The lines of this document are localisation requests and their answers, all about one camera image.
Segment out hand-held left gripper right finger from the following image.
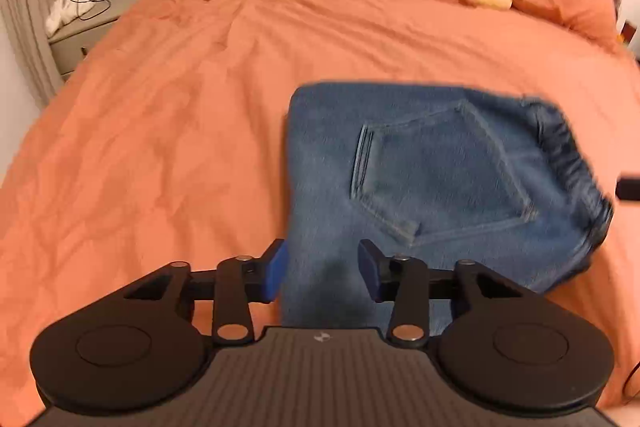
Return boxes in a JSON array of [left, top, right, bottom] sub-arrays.
[[358, 238, 521, 349]]

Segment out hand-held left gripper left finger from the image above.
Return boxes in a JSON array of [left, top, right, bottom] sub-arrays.
[[122, 238, 288, 349]]

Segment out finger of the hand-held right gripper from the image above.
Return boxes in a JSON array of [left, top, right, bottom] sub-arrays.
[[616, 176, 640, 202]]

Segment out blue denim pants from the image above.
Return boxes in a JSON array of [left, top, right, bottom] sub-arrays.
[[282, 81, 615, 330]]

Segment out orange duvet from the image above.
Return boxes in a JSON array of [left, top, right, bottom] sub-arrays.
[[0, 0, 640, 413]]

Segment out beige nightstand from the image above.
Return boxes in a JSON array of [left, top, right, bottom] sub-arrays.
[[47, 0, 152, 78]]

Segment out white cloth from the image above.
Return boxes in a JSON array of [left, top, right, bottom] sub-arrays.
[[45, 0, 96, 34]]

